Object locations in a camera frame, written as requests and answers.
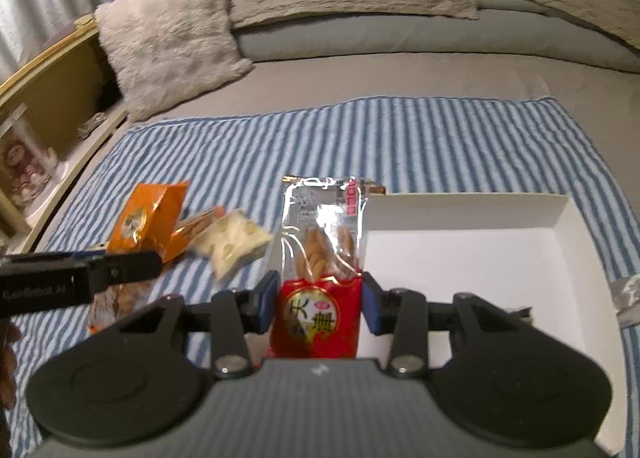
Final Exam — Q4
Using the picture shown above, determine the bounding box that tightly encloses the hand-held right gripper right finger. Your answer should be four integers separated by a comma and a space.
361, 270, 531, 380

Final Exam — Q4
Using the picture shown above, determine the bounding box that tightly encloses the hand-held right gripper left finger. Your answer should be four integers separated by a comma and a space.
117, 270, 282, 380

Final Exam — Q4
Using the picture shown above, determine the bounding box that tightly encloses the orange snack packet round logo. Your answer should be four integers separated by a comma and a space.
109, 181, 191, 263

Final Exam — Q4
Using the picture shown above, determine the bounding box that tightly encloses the orange clear twisted snack packet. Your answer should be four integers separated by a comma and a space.
170, 207, 227, 259

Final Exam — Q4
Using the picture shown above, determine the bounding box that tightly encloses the pale yellow snack packet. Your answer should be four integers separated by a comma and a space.
192, 209, 273, 281

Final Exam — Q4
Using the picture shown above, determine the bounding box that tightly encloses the red snack packet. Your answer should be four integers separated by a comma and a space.
267, 175, 368, 361

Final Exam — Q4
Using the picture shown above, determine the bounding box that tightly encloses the white cardboard box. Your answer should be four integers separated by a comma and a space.
357, 193, 633, 456

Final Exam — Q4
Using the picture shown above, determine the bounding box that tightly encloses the person's left hand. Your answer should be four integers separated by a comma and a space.
0, 323, 22, 411

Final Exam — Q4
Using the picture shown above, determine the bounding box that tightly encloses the clear box with pink doll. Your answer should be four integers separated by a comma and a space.
0, 102, 58, 211

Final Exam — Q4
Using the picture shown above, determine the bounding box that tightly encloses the small pale figurine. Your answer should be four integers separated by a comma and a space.
79, 112, 106, 136

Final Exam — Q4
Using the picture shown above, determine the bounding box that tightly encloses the blue white striped cloth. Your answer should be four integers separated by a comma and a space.
0, 96, 640, 458

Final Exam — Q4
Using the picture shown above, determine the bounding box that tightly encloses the wooden bedside shelf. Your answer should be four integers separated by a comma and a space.
0, 12, 131, 253

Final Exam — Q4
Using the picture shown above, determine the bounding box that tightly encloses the pink flat box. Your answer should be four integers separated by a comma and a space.
47, 12, 96, 43

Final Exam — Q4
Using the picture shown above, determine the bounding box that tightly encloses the fluffy white pillow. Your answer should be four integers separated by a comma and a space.
94, 0, 255, 123

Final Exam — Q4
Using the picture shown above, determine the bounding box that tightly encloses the grey curtain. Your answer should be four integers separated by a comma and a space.
0, 0, 121, 83

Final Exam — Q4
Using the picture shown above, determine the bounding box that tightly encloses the crumpled silver foil wrapper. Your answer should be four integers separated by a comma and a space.
607, 274, 640, 326

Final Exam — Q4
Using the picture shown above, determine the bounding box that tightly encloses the folded grey duvet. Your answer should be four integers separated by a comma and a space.
232, 0, 640, 73

